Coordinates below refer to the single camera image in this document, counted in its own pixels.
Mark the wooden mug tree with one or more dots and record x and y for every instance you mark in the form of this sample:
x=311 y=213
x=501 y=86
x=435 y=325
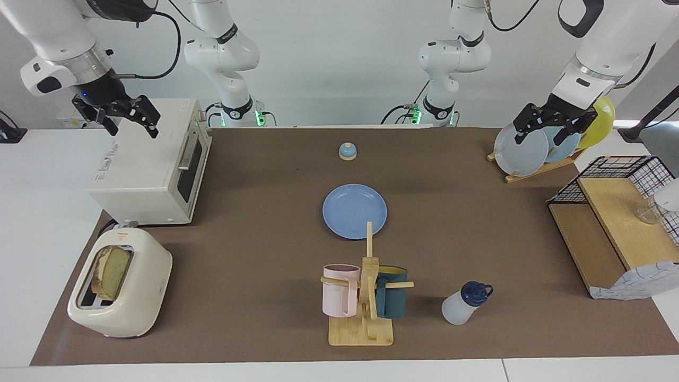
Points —
x=360 y=331

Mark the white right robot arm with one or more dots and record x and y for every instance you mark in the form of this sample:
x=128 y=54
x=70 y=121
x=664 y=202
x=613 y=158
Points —
x=53 y=32

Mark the white grid-patterned cloth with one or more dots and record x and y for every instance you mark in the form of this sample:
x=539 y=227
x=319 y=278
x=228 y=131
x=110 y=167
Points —
x=642 y=281

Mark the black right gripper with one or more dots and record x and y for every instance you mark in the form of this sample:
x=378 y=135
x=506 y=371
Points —
x=103 y=95

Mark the wooden plate rack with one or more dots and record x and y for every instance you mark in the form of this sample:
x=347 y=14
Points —
x=536 y=172

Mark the light blue plate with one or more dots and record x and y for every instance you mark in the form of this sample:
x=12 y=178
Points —
x=568 y=146

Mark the yellow plate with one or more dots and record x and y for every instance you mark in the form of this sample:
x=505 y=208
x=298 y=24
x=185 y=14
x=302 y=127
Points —
x=602 y=124

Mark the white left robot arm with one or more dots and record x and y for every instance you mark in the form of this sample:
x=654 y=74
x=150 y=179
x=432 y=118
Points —
x=610 y=42

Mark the pink mug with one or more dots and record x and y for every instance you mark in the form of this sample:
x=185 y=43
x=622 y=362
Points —
x=339 y=300

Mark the blue round plate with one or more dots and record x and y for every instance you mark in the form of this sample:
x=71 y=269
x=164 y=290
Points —
x=353 y=209

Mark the teal mug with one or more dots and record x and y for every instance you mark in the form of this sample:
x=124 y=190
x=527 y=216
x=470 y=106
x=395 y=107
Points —
x=392 y=302

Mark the grey plate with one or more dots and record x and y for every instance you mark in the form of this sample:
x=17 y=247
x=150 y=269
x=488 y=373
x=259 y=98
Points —
x=522 y=154

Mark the clear glass cup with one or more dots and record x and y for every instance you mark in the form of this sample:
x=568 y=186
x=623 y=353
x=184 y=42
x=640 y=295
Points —
x=648 y=213

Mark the small blue call bell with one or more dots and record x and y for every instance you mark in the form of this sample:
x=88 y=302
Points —
x=347 y=152

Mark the black clamp mount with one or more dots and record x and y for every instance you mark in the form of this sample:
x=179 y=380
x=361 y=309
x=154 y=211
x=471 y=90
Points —
x=10 y=132

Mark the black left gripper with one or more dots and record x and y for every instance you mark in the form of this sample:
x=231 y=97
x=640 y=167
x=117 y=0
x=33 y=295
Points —
x=562 y=111

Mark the cream two-slot toaster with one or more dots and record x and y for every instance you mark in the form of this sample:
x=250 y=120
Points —
x=143 y=286

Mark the white rounded object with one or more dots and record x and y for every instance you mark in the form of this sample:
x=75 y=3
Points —
x=669 y=195

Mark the toasted bread slice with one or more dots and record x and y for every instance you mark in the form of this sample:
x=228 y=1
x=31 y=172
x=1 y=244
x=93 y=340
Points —
x=112 y=273

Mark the translucent seasoning bottle blue cap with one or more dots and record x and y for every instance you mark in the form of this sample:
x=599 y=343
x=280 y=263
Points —
x=459 y=310

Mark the white toaster oven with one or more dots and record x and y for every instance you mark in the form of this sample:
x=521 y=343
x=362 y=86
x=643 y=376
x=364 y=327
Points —
x=143 y=170

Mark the brown table mat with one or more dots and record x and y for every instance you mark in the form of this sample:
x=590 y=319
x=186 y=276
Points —
x=265 y=239

